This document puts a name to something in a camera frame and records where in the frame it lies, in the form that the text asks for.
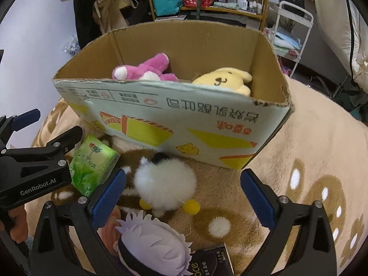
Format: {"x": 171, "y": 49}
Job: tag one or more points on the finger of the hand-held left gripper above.
{"x": 67, "y": 138}
{"x": 27, "y": 118}

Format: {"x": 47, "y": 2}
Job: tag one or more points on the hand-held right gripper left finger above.
{"x": 110, "y": 198}

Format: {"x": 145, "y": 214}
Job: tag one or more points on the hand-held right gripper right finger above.
{"x": 256, "y": 195}

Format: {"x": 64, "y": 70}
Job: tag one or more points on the green tissue packet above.
{"x": 92, "y": 161}

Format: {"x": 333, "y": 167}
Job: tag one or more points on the white fluffy plush toy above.
{"x": 164, "y": 184}

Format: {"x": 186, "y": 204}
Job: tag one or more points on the white-haired anime plush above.
{"x": 155, "y": 241}

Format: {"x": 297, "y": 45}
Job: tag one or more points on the black tissue packet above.
{"x": 210, "y": 261}

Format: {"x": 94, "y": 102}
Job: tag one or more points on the printed cardboard box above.
{"x": 172, "y": 115}

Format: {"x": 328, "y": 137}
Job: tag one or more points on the person's left hand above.
{"x": 18, "y": 227}

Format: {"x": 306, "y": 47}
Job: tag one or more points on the beige brown patterned blanket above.
{"x": 302, "y": 138}

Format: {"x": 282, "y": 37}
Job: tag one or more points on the clear printed plastic bag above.
{"x": 72, "y": 46}

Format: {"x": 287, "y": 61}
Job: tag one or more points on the black hanging garment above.
{"x": 84, "y": 23}

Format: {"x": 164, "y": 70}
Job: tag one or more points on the pink plush toy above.
{"x": 152, "y": 66}

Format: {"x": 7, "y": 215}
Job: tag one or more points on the yellow dog plush toy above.
{"x": 221, "y": 79}

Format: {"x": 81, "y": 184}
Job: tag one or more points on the beige hanging garment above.
{"x": 112, "y": 14}

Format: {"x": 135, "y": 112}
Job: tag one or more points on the light blue folded cloth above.
{"x": 287, "y": 40}

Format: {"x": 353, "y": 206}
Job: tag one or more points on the white trolley cart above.
{"x": 304, "y": 20}

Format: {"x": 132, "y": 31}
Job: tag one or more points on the wooden shelf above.
{"x": 230, "y": 9}

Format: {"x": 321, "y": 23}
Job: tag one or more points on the pale green cloth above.
{"x": 227, "y": 5}

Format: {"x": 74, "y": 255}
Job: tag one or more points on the cream office chair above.
{"x": 330, "y": 14}

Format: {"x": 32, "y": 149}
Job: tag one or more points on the black bag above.
{"x": 291, "y": 1}

